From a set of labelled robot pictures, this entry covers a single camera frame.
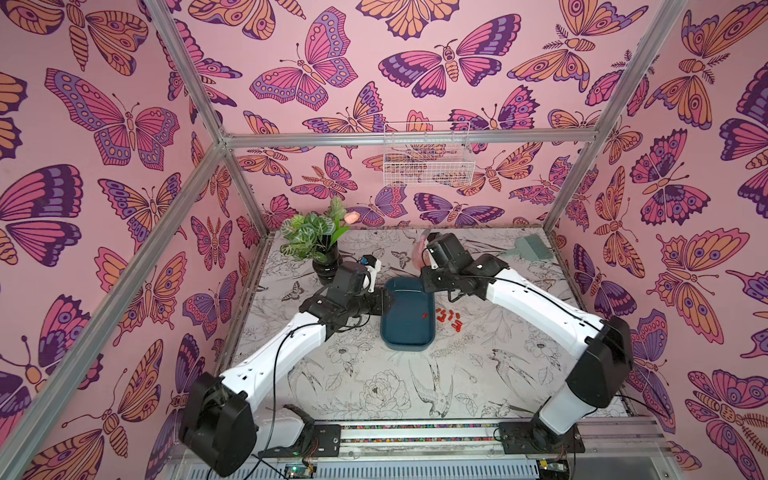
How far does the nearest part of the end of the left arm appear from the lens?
57 cm

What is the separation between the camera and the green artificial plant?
85cm

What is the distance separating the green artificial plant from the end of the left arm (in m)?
0.22
